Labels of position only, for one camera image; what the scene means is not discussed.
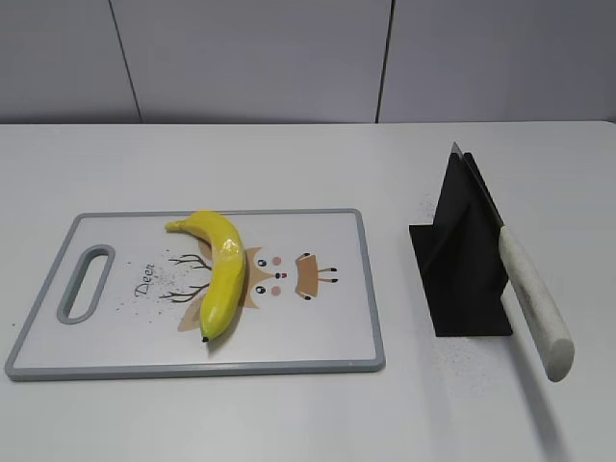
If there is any white-handled kitchen knife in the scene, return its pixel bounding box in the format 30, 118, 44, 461
451, 143, 575, 382

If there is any yellow plastic banana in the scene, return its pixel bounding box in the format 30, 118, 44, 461
165, 210, 246, 343

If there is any white grey-rimmed cutting board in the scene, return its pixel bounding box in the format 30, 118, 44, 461
5, 208, 385, 381

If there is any black knife stand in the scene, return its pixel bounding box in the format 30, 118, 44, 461
409, 152, 512, 337

